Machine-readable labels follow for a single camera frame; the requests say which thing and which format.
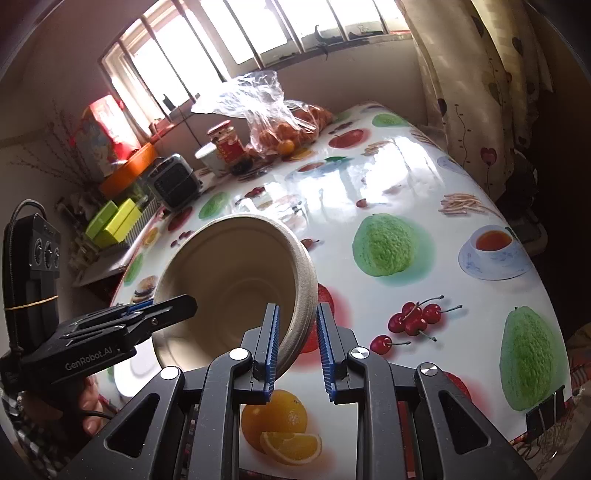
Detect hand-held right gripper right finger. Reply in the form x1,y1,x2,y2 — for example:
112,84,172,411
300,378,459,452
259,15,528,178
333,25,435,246
316,302,539,480

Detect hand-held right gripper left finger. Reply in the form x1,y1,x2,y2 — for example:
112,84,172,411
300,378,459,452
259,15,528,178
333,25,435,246
60,302,281,480

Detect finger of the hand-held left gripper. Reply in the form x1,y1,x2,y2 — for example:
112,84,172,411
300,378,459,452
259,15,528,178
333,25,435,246
60,295,198,344
113,299,155,313

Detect beige paper bowl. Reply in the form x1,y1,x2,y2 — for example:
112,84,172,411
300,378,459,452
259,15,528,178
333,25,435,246
151,213,319,380

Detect white paper plate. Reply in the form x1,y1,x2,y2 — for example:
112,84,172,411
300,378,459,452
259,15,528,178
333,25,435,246
108,339,162,398

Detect person's left hand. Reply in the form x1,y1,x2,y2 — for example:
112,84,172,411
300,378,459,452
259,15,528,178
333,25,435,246
21,381,114,444

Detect grey side shelf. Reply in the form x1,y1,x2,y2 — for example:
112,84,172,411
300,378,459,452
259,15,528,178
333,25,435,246
71,249,127,287

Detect lime green box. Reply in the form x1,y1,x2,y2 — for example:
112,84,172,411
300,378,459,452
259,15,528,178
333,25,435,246
85,200,118,241
104,200,139,245

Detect grey striped box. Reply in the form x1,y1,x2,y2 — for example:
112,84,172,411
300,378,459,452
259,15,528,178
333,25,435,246
124,196,160,241

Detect small grey heater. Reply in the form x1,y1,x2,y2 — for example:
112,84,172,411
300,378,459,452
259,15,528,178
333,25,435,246
147,154,201,210

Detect dried branches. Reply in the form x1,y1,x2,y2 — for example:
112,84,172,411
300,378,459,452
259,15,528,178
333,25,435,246
9,106,93,190

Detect orange box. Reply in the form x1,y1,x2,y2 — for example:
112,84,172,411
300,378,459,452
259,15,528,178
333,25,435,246
100,142,158,197

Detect white plastic tub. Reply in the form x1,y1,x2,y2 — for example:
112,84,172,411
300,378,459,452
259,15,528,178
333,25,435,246
195,144,229,176

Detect red printed gift bag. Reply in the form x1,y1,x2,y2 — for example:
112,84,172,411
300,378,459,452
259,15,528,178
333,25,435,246
76,95,141,181

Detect red label jar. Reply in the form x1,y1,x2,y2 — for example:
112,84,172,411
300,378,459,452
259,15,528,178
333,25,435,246
207,120,252,174

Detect bunch of oranges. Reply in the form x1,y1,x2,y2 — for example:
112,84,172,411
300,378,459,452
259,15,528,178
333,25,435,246
252,106,333,155

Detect clear plastic bag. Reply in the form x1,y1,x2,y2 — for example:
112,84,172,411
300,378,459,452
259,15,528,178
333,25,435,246
191,70,333,155

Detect black binder clip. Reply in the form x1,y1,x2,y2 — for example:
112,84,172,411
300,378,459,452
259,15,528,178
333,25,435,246
526,385,566,439

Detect barred window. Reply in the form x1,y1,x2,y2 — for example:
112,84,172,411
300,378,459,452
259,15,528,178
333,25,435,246
97,0,409,144

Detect cream printed curtain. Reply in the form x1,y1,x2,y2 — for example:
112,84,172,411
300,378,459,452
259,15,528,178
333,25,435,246
402,0,555,199

